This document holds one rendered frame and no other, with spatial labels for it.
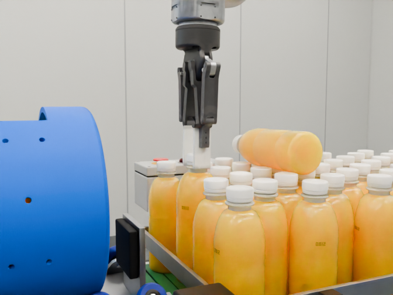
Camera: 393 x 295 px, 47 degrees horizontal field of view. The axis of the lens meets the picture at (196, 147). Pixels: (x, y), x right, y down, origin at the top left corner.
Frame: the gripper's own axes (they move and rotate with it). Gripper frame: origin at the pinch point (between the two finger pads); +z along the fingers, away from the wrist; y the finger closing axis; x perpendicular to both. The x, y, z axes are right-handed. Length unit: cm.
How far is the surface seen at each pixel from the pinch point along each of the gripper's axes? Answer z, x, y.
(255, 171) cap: 4.5, 11.3, 0.8
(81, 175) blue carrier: 1.6, -21.5, 14.6
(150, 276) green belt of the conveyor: 26.3, -4.7, -11.5
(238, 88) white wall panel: -24, 171, -310
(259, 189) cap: 5.4, 5.3, 12.5
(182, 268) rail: 18.8, -4.4, 5.4
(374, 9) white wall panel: -116, 355, -336
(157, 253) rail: 20.3, -4.6, -7.0
